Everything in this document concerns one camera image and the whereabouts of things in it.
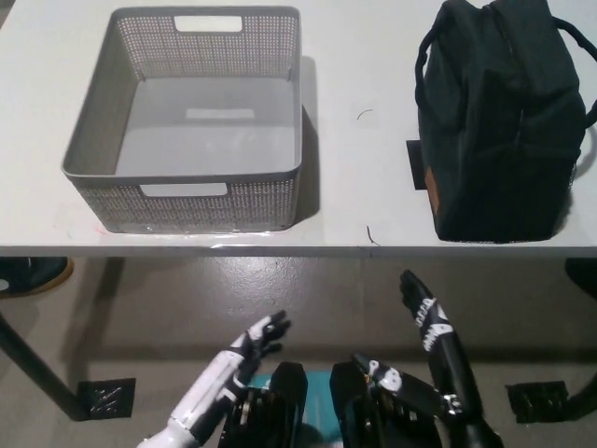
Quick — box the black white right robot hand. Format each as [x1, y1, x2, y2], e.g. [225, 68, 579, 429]
[351, 268, 482, 417]

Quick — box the black tape cross marker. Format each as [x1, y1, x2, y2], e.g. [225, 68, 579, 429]
[406, 138, 428, 191]

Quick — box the dark shoe with orange sole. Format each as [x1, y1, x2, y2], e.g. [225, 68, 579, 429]
[0, 257, 75, 299]

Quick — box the black metal table leg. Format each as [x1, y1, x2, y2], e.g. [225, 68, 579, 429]
[566, 368, 597, 413]
[0, 312, 84, 420]

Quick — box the dark rounded object under table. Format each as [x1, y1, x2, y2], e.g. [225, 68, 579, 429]
[562, 258, 597, 300]

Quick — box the clear tape strip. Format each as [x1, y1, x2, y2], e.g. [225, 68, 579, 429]
[139, 226, 277, 249]

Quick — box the dark green fabric lunch bag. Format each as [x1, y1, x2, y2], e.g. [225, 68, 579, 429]
[414, 0, 592, 245]

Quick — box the grey perforated plastic basket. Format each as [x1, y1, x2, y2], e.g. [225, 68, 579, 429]
[60, 6, 307, 234]

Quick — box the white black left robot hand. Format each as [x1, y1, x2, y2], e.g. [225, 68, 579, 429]
[168, 309, 293, 442]

